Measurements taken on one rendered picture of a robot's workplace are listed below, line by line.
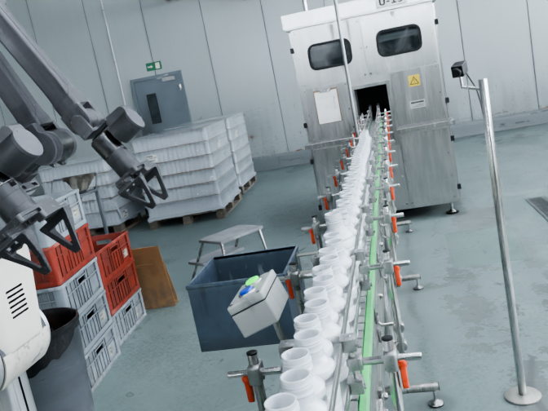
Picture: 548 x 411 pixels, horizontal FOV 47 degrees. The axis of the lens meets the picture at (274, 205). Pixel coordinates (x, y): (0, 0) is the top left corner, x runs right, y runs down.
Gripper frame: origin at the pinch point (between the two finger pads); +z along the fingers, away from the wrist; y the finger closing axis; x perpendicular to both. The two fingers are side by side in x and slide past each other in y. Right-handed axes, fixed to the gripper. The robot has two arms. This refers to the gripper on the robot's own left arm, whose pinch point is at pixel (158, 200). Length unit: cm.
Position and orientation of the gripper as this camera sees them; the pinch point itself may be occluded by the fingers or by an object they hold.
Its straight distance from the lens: 150.6
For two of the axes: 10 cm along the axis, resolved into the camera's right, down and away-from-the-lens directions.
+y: 1.2, -2.2, 9.7
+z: 6.7, 7.4, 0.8
